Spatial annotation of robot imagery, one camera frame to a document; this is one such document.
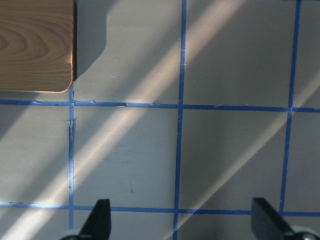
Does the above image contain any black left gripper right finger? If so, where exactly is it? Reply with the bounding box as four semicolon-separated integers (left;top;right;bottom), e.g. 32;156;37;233
251;197;296;240

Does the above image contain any wooden tray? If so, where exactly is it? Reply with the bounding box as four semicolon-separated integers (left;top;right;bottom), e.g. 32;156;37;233
0;0;76;93

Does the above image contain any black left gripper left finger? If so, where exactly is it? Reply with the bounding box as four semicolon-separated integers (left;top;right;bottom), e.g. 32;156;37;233
77;199;111;240

